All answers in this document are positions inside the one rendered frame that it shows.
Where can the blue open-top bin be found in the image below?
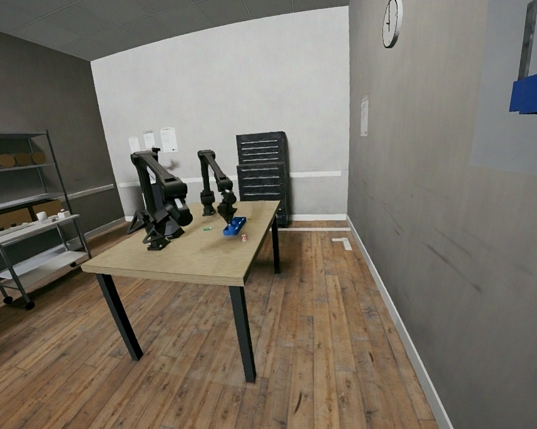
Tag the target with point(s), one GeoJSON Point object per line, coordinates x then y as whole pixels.
{"type": "Point", "coordinates": [237, 224]}

